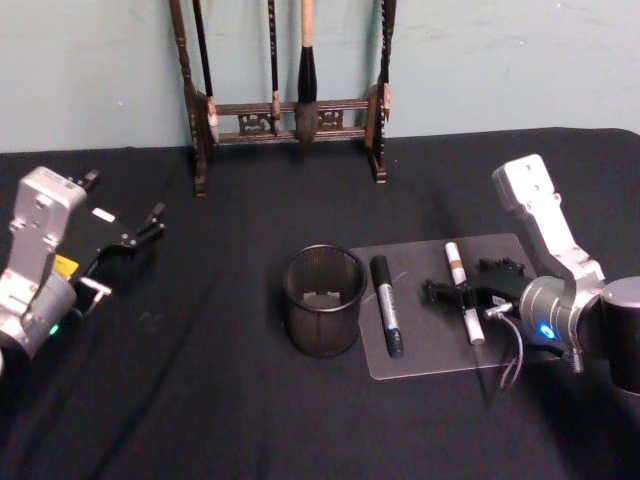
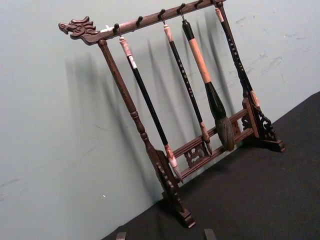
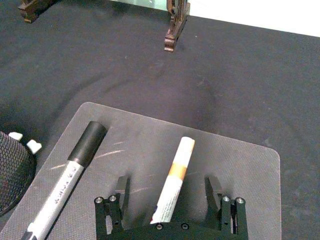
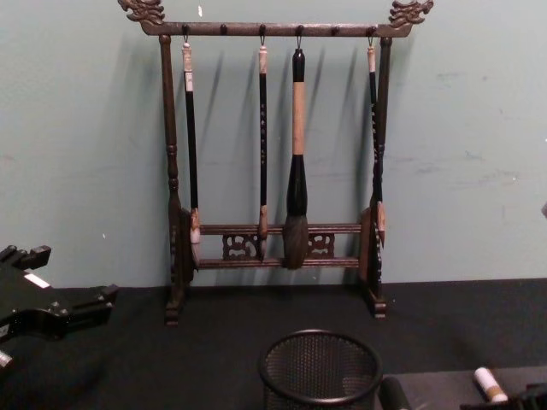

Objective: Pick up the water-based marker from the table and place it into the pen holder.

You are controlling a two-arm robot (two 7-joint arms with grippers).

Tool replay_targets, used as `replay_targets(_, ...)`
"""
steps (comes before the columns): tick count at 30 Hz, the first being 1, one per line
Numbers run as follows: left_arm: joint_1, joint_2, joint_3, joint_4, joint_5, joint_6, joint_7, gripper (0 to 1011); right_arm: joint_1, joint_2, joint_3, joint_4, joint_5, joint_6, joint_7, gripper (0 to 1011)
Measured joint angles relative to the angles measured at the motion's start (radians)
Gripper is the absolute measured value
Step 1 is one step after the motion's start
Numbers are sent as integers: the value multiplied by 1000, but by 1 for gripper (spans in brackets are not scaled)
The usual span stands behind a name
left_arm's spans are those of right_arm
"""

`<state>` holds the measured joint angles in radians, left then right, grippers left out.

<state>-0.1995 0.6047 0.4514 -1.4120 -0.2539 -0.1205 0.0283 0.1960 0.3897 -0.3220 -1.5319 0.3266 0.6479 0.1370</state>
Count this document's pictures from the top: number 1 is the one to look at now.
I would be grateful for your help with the large black-ferruled calligraphy brush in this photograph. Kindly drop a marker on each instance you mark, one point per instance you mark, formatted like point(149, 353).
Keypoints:
point(307, 75)

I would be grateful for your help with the black mesh pen cup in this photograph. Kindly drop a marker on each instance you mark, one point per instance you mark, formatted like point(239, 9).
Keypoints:
point(324, 330)

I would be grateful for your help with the clear plastic board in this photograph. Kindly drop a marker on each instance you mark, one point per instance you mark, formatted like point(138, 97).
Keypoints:
point(430, 350)

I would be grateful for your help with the slim dark calligraphy brush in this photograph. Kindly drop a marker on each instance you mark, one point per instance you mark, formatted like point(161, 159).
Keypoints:
point(273, 60)

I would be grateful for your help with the black table cloth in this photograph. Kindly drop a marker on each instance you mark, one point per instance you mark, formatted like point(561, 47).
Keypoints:
point(210, 400)

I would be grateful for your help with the white marker pen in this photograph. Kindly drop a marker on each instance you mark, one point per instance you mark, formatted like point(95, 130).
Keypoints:
point(455, 265)

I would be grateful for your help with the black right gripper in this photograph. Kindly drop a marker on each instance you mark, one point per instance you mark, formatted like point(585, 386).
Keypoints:
point(500, 290)

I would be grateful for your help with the black marker pen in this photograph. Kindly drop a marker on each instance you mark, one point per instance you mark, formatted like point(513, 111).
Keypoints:
point(387, 305)

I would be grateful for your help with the dark wooden brush rack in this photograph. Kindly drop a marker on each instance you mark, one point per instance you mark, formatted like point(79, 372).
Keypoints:
point(200, 150)

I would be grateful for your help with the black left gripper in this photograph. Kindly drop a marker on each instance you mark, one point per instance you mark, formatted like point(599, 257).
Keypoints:
point(95, 235)

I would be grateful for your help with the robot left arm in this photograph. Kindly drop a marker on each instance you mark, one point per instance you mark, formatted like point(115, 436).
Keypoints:
point(35, 225)

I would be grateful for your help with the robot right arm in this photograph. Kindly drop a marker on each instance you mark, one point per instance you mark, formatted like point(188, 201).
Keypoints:
point(555, 260)

